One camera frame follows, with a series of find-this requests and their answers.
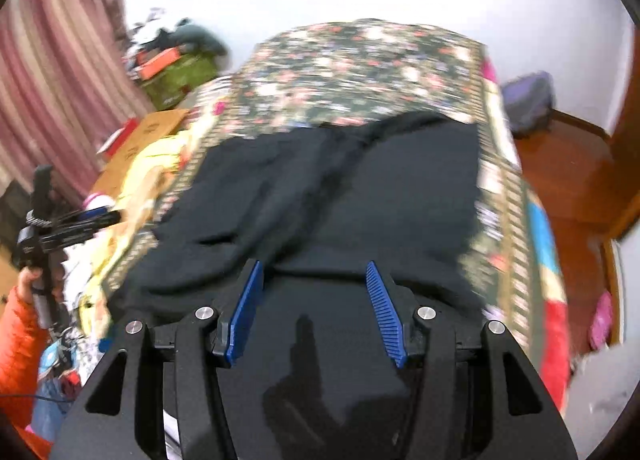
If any person's left forearm orange sleeve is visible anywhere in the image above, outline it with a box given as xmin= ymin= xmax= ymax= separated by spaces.
xmin=0 ymin=285 xmax=68 ymax=460

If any person's left hand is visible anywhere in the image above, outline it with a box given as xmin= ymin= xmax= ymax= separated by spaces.
xmin=17 ymin=263 xmax=67 ymax=305

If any colourful quilt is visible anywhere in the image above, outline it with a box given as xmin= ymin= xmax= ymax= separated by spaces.
xmin=479 ymin=58 xmax=572 ymax=416

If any yellow garment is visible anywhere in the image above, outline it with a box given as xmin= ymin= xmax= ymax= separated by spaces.
xmin=100 ymin=134 xmax=198 ymax=281

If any pink object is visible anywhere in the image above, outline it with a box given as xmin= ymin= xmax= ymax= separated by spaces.
xmin=589 ymin=290 xmax=615 ymax=352

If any wooden lap desk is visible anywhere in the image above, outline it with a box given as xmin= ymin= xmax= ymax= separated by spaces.
xmin=89 ymin=109 xmax=192 ymax=197

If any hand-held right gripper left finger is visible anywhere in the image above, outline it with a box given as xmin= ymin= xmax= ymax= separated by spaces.
xmin=50 ymin=260 xmax=266 ymax=460

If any red box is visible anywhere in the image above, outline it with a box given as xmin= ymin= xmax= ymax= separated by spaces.
xmin=96 ymin=117 xmax=142 ymax=157

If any striped pink curtain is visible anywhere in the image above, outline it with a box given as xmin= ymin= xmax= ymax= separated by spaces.
xmin=0 ymin=0 xmax=157 ymax=213

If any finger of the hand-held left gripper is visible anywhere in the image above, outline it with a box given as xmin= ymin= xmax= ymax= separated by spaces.
xmin=60 ymin=207 xmax=113 ymax=227
xmin=40 ymin=213 xmax=122 ymax=247

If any dark grey pillow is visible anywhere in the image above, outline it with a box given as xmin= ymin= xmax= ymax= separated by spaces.
xmin=172 ymin=19 xmax=229 ymax=59

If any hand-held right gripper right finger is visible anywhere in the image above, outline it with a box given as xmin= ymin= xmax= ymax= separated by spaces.
xmin=366 ymin=261 xmax=581 ymax=460

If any grey purple backpack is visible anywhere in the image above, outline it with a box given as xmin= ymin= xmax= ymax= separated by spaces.
xmin=500 ymin=71 xmax=557 ymax=137

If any black zip hoodie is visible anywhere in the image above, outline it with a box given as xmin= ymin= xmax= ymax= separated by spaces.
xmin=102 ymin=113 xmax=488 ymax=460

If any orange box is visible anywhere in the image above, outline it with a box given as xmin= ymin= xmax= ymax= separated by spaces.
xmin=137 ymin=46 xmax=182 ymax=82

